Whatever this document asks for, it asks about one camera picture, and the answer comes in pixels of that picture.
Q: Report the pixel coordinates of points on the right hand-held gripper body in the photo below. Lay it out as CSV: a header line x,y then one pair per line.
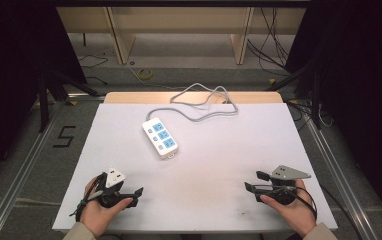
x,y
284,173

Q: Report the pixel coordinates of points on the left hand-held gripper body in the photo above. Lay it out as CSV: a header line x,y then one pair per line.
x,y
115,178

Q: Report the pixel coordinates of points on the person's left hand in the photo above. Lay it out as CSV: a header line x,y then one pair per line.
x,y
94,216

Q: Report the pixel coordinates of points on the person's right hand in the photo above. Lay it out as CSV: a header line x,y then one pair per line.
x,y
295,215

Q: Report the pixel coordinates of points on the white power strip blue sockets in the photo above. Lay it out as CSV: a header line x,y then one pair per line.
x,y
160,137

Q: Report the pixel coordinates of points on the black metal stand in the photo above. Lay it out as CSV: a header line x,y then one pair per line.
x,y
315,96
45,100

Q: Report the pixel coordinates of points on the yellow tape roll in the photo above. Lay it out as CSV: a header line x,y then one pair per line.
x,y
144,73

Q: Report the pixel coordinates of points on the light wooden shelf unit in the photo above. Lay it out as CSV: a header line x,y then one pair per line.
x,y
179,20

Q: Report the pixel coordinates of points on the aluminium floor rail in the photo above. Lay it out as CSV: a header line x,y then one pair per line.
x,y
337,180
22,176

